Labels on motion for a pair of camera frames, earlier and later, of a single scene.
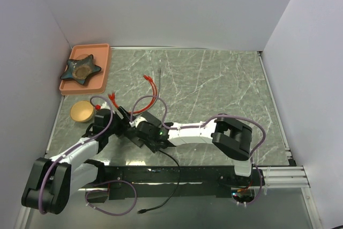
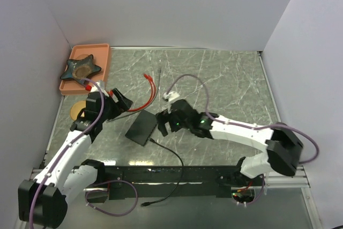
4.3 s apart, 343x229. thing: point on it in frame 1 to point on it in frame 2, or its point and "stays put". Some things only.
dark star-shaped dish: [80, 69] stays put
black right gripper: [154, 148] to [164, 117]
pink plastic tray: [97, 83] stays put
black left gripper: [124, 122] to [120, 106]
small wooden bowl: [81, 111] stays put
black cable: [144, 210] to [147, 204]
